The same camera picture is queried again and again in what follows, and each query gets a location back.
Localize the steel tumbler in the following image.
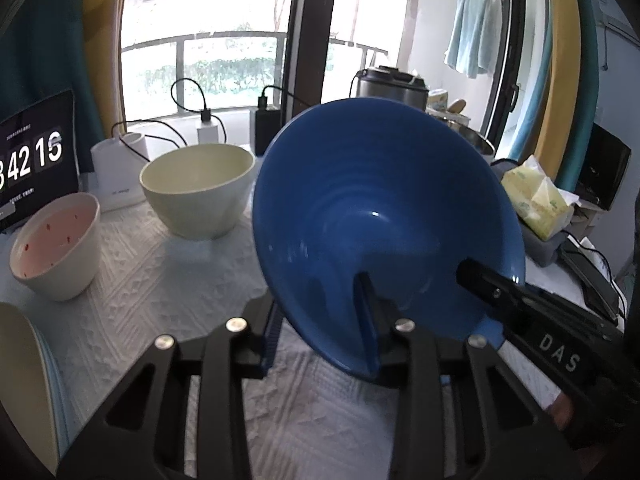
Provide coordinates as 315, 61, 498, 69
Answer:
355, 66, 431, 111

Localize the teal curtain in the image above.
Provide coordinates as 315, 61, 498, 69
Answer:
557, 0, 608, 191
0, 0, 106, 146

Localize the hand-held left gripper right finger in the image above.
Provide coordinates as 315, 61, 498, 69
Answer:
352, 271, 583, 480

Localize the yellow tissue pack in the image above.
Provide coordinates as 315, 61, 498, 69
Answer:
500, 155, 576, 241

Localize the balcony railing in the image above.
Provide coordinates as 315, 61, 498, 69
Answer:
120, 32, 391, 111

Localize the black charger cable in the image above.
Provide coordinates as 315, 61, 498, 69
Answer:
171, 78, 208, 113
260, 85, 307, 111

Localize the yellow curtain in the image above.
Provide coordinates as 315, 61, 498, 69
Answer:
537, 0, 583, 181
82, 0, 126, 141

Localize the black electronic device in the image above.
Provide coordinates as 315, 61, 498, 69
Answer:
575, 122, 632, 211

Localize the white air conditioner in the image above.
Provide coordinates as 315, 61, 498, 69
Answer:
592, 0, 640, 41

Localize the tablet showing clock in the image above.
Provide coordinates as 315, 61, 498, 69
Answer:
0, 89, 81, 233

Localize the white bowl pink inside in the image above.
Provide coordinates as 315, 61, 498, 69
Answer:
10, 192, 101, 302

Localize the black lamp cable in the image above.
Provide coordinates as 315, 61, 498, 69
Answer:
110, 120, 188, 157

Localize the person's right hand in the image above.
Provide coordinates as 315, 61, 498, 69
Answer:
542, 389, 576, 428

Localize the cream bowl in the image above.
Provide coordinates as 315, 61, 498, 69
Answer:
139, 143, 257, 241

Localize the steel bowl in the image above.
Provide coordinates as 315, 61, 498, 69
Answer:
440, 115, 496, 163

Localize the dark window frame post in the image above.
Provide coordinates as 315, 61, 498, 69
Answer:
282, 0, 341, 126

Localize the light blue hanging towel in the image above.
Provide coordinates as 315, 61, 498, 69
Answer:
444, 0, 503, 79

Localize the white desk lamp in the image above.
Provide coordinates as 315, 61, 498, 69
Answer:
68, 0, 177, 211

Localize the white textured tablecloth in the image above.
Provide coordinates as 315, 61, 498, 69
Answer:
0, 150, 626, 480

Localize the black charger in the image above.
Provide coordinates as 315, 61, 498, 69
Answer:
255, 95, 283, 156

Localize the white charger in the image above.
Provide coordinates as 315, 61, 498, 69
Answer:
196, 107, 221, 147

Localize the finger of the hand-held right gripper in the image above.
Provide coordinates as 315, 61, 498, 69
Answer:
456, 258, 531, 321

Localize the dark blue bowl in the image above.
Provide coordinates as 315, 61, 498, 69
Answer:
251, 99, 527, 388

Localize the black flat device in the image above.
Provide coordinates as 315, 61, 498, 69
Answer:
559, 247, 621, 318

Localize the blue plate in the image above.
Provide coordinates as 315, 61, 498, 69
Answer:
30, 320, 72, 456

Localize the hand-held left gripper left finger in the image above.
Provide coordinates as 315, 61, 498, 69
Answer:
56, 295, 281, 480

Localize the beige plate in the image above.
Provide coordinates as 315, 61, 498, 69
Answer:
0, 302, 61, 476

